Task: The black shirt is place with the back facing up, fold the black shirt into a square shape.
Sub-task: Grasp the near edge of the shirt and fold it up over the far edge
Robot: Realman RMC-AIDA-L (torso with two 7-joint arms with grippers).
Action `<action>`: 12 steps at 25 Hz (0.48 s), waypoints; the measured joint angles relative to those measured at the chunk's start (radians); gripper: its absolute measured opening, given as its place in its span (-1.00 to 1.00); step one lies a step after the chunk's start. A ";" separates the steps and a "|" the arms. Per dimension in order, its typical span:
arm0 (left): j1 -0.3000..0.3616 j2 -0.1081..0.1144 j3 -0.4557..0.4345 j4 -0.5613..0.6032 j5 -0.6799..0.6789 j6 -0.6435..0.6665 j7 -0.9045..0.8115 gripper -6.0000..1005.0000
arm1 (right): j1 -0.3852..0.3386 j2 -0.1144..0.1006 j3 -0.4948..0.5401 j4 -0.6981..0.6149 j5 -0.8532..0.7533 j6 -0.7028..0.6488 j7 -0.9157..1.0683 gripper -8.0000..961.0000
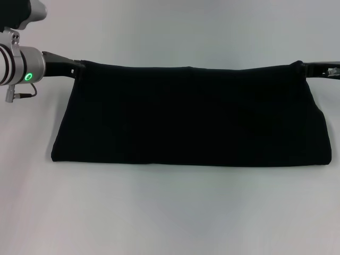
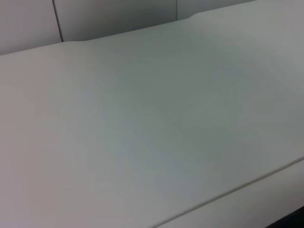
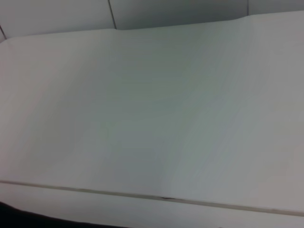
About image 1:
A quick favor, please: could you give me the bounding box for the black shirt with white print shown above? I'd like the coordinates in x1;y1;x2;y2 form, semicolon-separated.
50;59;333;167

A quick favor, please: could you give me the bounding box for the silver camera mount bracket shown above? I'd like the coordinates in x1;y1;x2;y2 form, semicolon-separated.
2;29;21;55

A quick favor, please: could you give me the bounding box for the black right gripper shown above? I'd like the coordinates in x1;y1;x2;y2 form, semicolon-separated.
301;61;340;80

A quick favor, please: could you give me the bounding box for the thin dark left arm cable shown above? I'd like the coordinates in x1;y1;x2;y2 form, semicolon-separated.
13;83;38;98

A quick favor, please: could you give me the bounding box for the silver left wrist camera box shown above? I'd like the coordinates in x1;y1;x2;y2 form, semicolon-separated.
0;0;48;31

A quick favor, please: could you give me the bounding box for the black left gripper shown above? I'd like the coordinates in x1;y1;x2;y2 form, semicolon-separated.
42;51;86;80

